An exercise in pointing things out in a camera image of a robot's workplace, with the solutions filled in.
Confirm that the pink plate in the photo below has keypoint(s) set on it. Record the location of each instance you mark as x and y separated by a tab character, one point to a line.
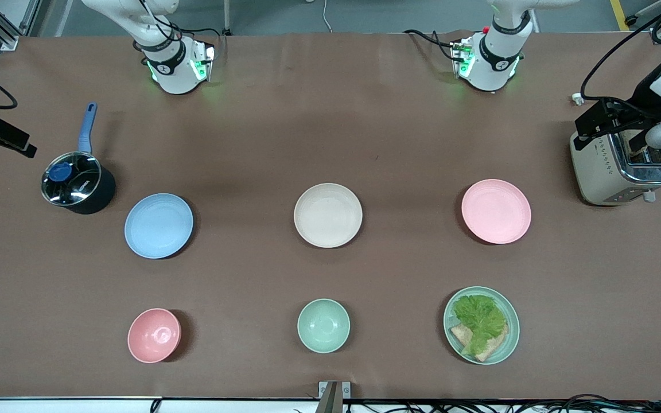
496	211

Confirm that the blue plate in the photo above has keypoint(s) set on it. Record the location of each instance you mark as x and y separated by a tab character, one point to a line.
158	225

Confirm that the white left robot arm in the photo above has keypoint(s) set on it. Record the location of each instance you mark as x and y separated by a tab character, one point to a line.
494	57

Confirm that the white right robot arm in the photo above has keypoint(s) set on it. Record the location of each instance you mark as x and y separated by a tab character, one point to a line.
172	69

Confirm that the brown toast slice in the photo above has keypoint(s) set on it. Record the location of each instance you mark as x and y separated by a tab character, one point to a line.
643	150

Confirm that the silver toaster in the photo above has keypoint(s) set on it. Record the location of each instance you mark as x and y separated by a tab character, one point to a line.
609	178

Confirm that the glass lid with blue knob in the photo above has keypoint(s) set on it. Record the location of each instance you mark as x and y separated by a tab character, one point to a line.
71	178

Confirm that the green lettuce leaf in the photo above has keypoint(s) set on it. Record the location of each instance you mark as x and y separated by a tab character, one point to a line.
479	321

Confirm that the green plate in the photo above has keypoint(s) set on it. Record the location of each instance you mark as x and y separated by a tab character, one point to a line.
511	344

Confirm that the brown bread slice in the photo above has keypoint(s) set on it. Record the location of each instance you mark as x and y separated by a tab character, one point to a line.
494	347

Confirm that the pink bowl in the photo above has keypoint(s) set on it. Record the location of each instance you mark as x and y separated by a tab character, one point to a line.
154	335

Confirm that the beige plate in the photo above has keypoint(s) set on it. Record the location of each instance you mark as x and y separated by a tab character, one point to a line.
327	215

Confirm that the green bowl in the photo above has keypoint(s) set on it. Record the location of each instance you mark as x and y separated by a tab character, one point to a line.
323	325

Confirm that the grey metal camera bracket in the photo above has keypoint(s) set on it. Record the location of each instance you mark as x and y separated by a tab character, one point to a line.
333	396

